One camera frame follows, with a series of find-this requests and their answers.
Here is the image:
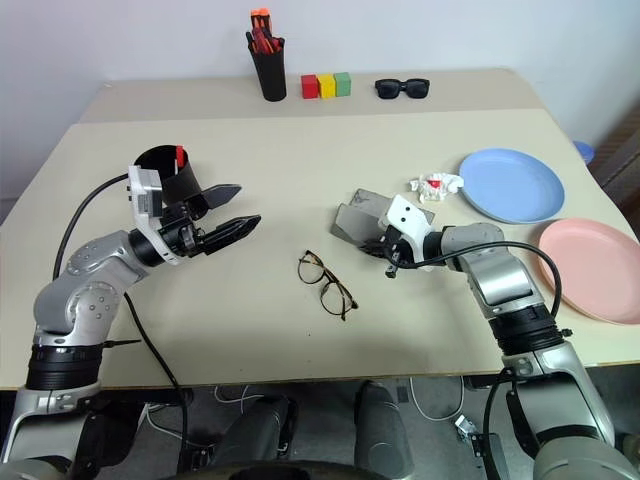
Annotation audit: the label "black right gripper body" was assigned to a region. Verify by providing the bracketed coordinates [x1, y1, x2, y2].
[377, 225, 416, 266]

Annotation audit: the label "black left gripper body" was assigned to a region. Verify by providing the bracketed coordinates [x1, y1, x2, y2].
[159, 191, 212, 259]

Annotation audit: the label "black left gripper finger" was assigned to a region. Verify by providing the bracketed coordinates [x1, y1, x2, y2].
[200, 183, 244, 210]
[197, 214, 263, 254]

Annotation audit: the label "grey glasses case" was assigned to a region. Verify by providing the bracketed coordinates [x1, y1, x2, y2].
[329, 188, 436, 247]

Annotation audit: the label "wide black cup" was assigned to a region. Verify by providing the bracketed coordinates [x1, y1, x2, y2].
[133, 143, 204, 207]

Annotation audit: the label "tall black pen cup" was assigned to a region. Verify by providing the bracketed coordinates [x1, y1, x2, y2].
[250, 45, 289, 103]

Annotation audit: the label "tortoiseshell eyeglasses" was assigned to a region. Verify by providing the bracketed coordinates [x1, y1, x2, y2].
[297, 249, 360, 323]

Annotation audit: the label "crumpled white red paper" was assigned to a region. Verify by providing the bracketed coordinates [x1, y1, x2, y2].
[406, 170, 466, 203]

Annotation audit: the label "blue plastic plate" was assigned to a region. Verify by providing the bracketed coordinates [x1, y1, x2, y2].
[458, 146, 568, 225]

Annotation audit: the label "black sunglasses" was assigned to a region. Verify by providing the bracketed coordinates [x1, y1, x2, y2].
[374, 77, 432, 101]

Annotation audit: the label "dark rounded robot leg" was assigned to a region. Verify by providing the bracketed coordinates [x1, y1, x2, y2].
[353, 380, 417, 480]
[218, 393, 300, 472]

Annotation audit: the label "small metal clamp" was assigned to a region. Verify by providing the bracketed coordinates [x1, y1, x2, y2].
[453, 413, 482, 442]

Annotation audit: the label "pink plastic plate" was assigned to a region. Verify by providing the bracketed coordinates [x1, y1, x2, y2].
[537, 217, 640, 327]

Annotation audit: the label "blue round container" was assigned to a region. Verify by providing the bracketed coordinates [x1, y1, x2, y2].
[571, 140, 596, 166]

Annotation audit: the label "brown wooden furniture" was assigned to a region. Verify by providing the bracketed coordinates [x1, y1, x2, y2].
[591, 102, 640, 212]

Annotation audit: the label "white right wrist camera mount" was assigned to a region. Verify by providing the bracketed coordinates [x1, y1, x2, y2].
[381, 194, 434, 275]

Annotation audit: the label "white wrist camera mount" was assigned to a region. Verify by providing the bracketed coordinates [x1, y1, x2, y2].
[127, 164, 182, 267]
[381, 194, 434, 275]

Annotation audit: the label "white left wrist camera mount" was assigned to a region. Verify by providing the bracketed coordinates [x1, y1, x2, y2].
[127, 164, 182, 267]

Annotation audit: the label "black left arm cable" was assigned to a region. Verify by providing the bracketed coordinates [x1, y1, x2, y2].
[51, 172, 192, 469]

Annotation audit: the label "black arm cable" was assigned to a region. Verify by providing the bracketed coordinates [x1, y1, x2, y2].
[383, 241, 562, 461]
[51, 172, 192, 469]

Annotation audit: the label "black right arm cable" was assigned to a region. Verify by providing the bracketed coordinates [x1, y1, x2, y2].
[383, 241, 562, 461]

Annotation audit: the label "white floor cable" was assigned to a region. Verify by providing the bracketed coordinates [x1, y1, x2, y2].
[408, 376, 467, 422]
[213, 383, 254, 417]

